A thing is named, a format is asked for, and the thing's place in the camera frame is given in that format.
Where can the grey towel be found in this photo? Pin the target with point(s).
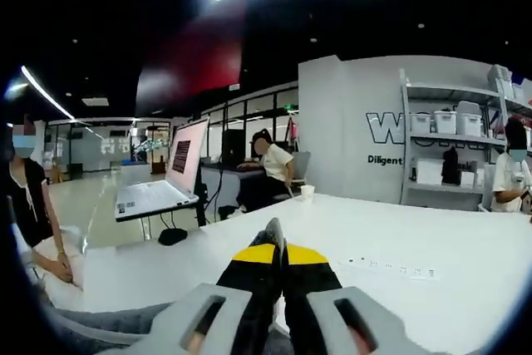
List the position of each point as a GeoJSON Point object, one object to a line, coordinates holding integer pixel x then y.
{"type": "Point", "coordinates": [274, 228]}

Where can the white table socket panel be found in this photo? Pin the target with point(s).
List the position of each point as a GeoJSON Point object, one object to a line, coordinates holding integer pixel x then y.
{"type": "Point", "coordinates": [386, 268]}

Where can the black rounded object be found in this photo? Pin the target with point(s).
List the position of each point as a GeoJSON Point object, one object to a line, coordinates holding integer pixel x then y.
{"type": "Point", "coordinates": [172, 237]}

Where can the white paper cup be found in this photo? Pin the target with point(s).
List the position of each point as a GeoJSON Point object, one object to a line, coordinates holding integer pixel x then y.
{"type": "Point", "coordinates": [307, 194]}

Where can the white laptop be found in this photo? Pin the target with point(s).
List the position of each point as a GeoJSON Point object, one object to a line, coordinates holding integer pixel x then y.
{"type": "Point", "coordinates": [149, 197]}

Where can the grey office chair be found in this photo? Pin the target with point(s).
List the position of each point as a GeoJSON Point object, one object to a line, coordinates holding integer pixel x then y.
{"type": "Point", "coordinates": [301, 164]}

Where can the black monitor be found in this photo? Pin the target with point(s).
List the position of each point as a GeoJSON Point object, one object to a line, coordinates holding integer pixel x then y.
{"type": "Point", "coordinates": [233, 145]}

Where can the white carton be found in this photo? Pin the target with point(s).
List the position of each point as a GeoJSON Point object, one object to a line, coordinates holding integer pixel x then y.
{"type": "Point", "coordinates": [429, 172]}

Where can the red hanging item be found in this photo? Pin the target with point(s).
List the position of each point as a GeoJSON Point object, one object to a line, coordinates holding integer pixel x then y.
{"type": "Point", "coordinates": [293, 130]}

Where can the black bag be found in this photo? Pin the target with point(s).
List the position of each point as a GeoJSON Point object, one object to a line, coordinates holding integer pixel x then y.
{"type": "Point", "coordinates": [450, 168]}

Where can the tall white storage box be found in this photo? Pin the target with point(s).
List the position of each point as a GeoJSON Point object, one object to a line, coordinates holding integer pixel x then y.
{"type": "Point", "coordinates": [469, 119]}

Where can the large hanging screen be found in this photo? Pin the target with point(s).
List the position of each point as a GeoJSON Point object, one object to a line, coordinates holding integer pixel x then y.
{"type": "Point", "coordinates": [187, 68]}

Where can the grey metal shelf unit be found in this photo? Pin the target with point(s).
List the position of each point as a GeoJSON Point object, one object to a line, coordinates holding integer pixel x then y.
{"type": "Point", "coordinates": [515, 102]}
{"type": "Point", "coordinates": [449, 90]}

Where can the grey storage bin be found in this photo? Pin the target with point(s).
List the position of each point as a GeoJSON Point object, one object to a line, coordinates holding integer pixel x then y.
{"type": "Point", "coordinates": [498, 80]}

